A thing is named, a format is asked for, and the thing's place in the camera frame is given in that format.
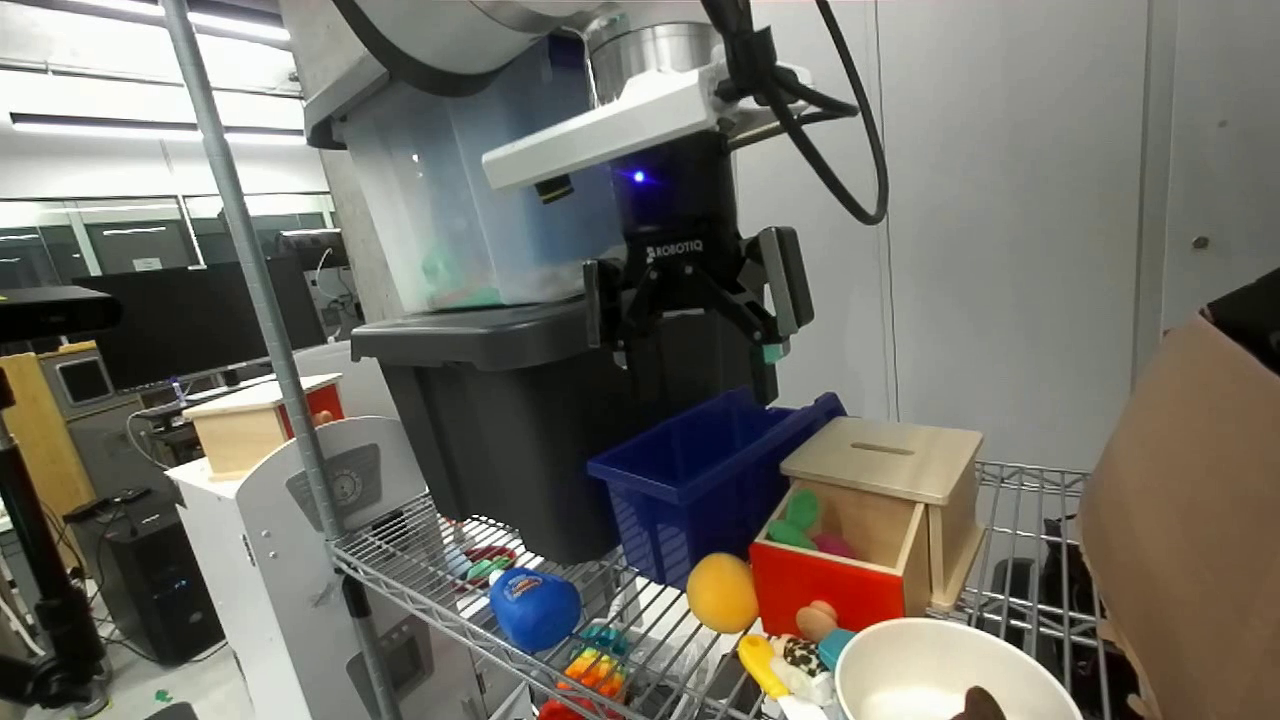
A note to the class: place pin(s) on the small wooden box red side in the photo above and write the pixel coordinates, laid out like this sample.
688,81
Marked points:
240,435

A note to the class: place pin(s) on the yellow toy ball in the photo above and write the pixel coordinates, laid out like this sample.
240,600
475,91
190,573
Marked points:
720,595

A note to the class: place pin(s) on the white black-spotted plush toy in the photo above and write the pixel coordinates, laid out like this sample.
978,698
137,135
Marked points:
805,667

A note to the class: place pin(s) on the black camera stand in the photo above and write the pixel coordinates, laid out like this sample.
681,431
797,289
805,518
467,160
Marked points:
41,573

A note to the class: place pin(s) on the blue plastic bin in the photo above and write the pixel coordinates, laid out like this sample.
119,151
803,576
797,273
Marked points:
704,487

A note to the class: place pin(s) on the clear storage bin black lid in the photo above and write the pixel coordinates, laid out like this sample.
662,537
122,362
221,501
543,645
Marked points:
441,200

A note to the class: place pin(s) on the blue bottle with white cap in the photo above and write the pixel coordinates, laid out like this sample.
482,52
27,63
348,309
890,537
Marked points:
538,611

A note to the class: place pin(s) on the rainbow coloured toy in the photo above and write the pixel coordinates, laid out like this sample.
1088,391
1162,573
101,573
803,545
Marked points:
595,673

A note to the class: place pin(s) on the black computer tower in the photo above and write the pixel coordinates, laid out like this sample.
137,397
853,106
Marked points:
145,573

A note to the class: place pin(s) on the white bowl with teal band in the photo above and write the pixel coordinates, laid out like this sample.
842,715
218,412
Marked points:
920,667

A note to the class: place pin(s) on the small green red toy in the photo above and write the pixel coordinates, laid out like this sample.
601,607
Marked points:
482,567

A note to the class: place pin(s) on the black storage tote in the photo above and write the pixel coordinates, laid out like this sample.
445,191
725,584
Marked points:
507,442

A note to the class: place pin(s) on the brown animal plush toy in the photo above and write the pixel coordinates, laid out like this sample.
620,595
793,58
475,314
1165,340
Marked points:
983,707

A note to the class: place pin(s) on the wooden box with red drawer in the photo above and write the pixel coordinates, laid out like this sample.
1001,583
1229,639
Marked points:
882,462

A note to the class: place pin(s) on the white cabinet machine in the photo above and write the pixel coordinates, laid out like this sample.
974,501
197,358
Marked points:
252,562

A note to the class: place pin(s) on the brown cardboard box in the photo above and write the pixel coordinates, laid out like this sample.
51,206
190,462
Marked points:
1184,533

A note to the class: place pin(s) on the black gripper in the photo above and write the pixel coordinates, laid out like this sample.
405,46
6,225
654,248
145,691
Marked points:
681,213

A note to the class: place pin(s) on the black computer monitor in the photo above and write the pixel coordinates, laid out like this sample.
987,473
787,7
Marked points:
187,320

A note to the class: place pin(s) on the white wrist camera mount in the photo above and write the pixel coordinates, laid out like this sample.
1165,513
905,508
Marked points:
601,124

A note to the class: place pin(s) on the pink toy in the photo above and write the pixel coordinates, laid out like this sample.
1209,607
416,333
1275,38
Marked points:
836,545

